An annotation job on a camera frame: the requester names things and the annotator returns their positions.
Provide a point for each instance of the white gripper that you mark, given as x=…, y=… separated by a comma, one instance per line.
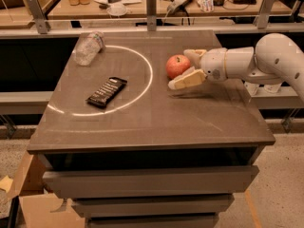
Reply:
x=214, y=64

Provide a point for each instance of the red apple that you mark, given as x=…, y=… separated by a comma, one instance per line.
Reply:
x=176, y=65

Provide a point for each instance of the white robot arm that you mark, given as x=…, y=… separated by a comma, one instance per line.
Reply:
x=275, y=59

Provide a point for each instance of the clear sanitizer bottle left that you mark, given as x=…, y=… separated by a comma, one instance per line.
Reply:
x=251, y=88

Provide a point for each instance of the clear sanitizer bottle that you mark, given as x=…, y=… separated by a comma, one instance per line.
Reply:
x=272, y=88
x=251, y=88

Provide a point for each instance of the clear sanitizer bottle right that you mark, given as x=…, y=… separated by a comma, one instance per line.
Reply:
x=272, y=88

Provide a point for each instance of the clear plastic water bottle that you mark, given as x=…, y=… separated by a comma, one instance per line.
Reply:
x=88, y=48

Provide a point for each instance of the patterned small packet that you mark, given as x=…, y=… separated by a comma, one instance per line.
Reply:
x=206, y=5

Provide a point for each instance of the grey power strip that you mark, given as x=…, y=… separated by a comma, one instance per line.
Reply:
x=176, y=5

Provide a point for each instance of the black snack bar wrapper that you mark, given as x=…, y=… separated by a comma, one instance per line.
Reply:
x=106, y=92

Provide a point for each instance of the white bowl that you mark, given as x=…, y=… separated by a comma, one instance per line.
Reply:
x=117, y=10

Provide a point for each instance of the grey drawer cabinet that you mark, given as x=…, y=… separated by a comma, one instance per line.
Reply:
x=153, y=158

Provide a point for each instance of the cardboard box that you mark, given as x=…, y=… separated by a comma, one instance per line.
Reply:
x=40, y=207

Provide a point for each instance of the metal rail bracket middle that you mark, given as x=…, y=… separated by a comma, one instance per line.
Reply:
x=151, y=15

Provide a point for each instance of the metal rail bracket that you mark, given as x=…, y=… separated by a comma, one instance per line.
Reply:
x=151, y=15
x=38, y=16
x=262, y=18

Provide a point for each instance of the metal rail bracket right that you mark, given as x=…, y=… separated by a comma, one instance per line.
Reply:
x=262, y=18

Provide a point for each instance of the metal rail bracket left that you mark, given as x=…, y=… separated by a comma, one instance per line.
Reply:
x=38, y=16

